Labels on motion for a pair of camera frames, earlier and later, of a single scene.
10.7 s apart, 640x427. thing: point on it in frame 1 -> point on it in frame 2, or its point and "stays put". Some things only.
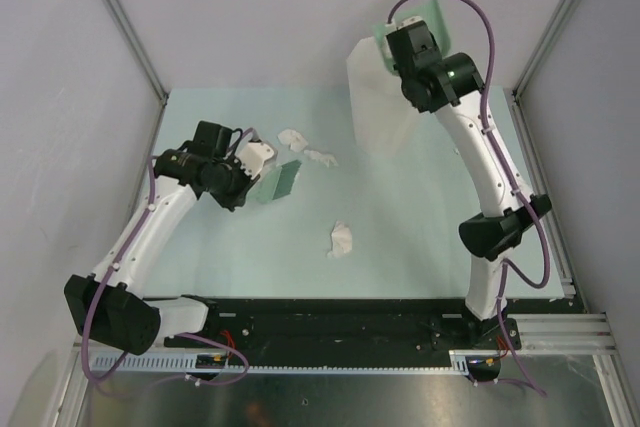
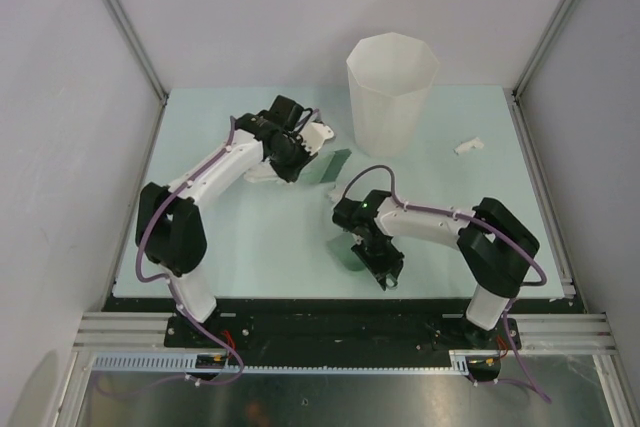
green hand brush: [278, 182] -> [326, 169]
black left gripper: [238, 198] -> [291, 174]
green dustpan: [428, 10] -> [341, 244]
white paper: [341, 240] -> [334, 195]
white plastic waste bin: [388, 124] stays put
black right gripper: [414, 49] -> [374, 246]
